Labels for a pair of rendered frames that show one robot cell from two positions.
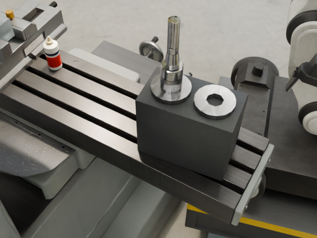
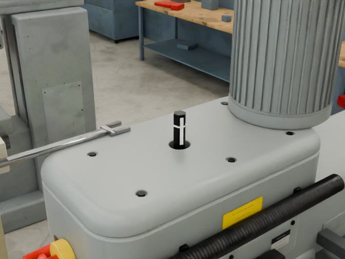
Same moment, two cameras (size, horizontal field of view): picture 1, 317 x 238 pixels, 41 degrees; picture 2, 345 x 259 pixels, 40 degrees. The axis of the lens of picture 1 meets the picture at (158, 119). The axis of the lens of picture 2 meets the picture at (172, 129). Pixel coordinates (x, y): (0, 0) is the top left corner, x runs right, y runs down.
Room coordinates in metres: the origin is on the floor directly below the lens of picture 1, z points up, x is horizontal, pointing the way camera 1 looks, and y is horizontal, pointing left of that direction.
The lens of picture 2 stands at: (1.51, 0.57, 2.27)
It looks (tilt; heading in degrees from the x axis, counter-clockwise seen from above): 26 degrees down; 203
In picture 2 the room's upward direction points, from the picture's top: straight up
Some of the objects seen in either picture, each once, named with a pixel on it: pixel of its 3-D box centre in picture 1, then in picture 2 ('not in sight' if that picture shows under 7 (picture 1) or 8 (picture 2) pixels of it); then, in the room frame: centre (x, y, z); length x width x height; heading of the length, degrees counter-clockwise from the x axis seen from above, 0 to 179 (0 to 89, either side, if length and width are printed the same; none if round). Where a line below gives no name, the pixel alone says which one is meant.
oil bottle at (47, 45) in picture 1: (52, 51); not in sight; (0.91, 0.31, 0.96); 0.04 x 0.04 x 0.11
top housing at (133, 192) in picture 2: not in sight; (185, 181); (0.83, 0.31, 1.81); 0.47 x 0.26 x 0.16; 151
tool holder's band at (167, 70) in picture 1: (171, 66); not in sight; (0.64, -0.03, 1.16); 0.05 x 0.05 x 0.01
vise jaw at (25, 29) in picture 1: (12, 24); not in sight; (0.98, 0.43, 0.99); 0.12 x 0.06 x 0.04; 63
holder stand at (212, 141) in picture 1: (189, 122); not in sight; (0.62, -0.07, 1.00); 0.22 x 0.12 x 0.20; 67
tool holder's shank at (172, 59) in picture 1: (173, 43); not in sight; (0.64, -0.03, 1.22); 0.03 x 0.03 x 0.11
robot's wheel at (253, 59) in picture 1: (254, 77); not in sight; (1.28, -0.41, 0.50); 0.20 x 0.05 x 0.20; 75
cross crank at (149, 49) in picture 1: (146, 57); not in sight; (1.28, 0.05, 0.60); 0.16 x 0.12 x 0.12; 151
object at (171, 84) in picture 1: (171, 77); not in sight; (0.64, -0.03, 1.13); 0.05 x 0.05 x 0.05
